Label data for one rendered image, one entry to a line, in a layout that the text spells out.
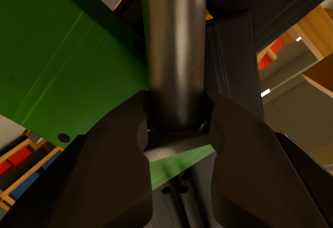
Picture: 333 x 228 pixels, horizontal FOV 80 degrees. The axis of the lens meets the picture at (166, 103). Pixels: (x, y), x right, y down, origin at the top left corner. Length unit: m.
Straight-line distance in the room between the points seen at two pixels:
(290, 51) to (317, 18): 8.57
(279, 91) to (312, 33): 6.79
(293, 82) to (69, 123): 7.59
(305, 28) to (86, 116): 0.88
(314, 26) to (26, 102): 0.93
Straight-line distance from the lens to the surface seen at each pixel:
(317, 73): 0.71
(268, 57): 3.57
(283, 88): 7.70
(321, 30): 0.98
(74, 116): 0.18
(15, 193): 5.37
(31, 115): 0.19
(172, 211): 0.22
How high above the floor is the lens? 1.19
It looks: 8 degrees up
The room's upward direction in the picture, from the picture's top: 136 degrees clockwise
